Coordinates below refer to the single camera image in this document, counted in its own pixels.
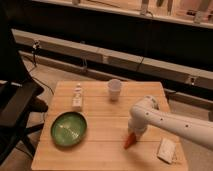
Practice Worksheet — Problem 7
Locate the black power cable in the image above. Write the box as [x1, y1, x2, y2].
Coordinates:
[21, 41, 55, 96]

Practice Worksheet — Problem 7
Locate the white sponge block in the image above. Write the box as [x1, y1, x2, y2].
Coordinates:
[157, 138, 176, 164]

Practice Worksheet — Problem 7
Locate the black office chair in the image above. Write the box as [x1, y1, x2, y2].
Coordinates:
[0, 3, 48, 165]

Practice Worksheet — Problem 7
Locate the small white bottle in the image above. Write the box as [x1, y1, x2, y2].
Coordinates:
[72, 83, 83, 111]

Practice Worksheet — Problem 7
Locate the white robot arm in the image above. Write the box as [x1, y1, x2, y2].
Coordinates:
[128, 96, 213, 150]

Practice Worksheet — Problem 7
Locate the green bowl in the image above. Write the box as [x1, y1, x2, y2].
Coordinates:
[50, 112, 87, 147]

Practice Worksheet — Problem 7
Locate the red chili pepper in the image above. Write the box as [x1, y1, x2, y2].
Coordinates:
[124, 133, 136, 149]

